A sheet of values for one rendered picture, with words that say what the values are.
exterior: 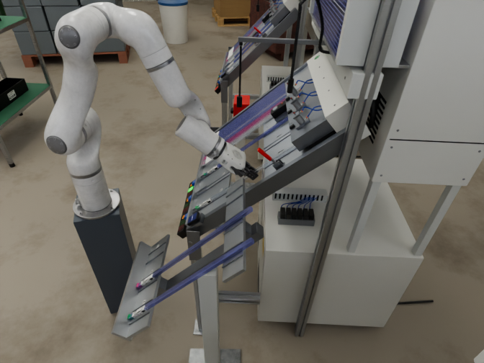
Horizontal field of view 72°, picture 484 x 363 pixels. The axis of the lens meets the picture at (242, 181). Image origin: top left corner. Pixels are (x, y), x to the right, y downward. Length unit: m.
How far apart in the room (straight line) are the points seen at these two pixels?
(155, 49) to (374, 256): 1.12
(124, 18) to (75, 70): 0.23
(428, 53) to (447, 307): 1.60
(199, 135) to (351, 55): 0.52
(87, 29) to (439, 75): 0.95
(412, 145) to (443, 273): 1.42
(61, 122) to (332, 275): 1.21
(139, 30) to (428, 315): 1.97
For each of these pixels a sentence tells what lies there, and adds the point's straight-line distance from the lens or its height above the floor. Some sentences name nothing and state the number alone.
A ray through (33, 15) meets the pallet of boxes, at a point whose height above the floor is 0.64.
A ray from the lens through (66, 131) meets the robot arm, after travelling 1.25.
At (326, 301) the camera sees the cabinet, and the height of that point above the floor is 0.27.
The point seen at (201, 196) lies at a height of 0.74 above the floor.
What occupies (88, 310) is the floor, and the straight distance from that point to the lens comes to 2.09.
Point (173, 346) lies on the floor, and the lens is 1.88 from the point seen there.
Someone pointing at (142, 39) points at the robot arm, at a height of 1.41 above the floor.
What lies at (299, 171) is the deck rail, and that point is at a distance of 1.12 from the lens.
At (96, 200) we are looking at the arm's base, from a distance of 1.47.
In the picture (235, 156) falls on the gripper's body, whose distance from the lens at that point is 1.18.
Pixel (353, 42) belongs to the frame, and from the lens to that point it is 0.94.
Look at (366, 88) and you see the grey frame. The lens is 0.96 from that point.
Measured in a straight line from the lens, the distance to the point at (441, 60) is 1.05.
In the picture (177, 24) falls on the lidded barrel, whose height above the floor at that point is 0.30.
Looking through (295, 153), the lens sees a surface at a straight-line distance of 1.15.
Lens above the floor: 1.69
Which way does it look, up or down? 39 degrees down
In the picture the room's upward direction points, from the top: 2 degrees clockwise
